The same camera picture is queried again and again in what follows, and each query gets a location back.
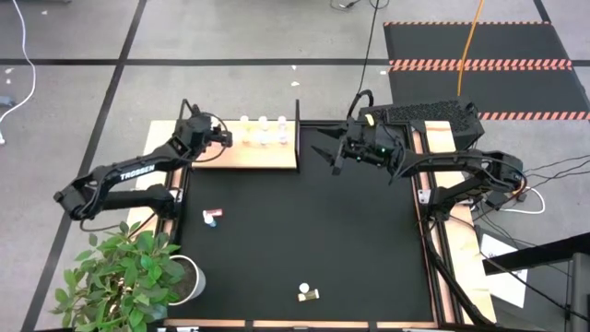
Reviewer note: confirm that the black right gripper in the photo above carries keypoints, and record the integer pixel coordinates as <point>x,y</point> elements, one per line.
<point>373,145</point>

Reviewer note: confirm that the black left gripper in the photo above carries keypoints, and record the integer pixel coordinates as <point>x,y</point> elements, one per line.
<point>196,131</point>

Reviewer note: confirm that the clear bottle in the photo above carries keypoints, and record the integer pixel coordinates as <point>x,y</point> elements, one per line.
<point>263,120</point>

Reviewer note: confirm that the pink medicine bottle white cap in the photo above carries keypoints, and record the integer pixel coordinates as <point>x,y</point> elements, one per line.
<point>282,138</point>
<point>304,288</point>
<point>281,120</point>

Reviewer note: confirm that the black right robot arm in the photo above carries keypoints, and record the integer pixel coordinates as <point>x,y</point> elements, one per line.
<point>461,161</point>

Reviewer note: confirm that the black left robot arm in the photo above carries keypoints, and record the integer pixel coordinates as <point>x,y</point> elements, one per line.
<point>133,173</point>

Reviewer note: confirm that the yellow label tag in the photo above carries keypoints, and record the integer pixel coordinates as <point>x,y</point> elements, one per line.
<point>369,120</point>

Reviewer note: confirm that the black perforated computer case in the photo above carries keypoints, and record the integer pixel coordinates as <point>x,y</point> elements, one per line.
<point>428,113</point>

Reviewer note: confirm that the green plant white pot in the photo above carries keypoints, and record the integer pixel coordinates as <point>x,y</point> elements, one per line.
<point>120,276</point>

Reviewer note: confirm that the black striped floor mat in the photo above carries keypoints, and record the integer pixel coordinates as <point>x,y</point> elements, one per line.
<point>475,41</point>

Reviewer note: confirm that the white paper sheet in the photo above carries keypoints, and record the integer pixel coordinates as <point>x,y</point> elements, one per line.
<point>502,276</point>

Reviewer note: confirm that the black metal beam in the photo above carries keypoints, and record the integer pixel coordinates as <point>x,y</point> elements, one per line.
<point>539,251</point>

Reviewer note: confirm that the grey metal post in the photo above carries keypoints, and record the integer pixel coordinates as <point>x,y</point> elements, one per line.
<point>581,295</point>

